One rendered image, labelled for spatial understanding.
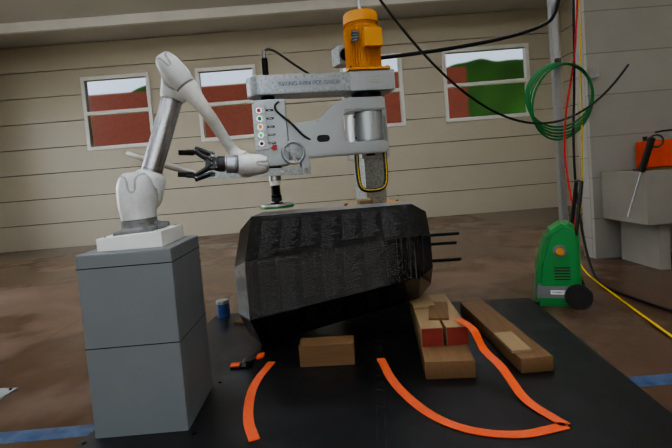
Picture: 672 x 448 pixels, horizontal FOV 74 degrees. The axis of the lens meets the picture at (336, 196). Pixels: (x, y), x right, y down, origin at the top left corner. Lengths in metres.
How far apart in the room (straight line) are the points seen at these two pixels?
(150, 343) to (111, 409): 0.33
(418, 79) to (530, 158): 2.78
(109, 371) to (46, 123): 8.67
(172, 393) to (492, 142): 8.29
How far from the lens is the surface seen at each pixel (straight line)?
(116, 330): 2.15
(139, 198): 2.15
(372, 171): 3.61
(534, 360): 2.48
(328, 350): 2.55
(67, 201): 10.36
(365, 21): 3.11
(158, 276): 2.02
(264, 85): 2.88
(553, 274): 3.47
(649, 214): 4.56
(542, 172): 9.95
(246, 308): 2.69
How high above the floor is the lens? 1.06
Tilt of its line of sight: 3 degrees down
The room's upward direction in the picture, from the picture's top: 5 degrees counter-clockwise
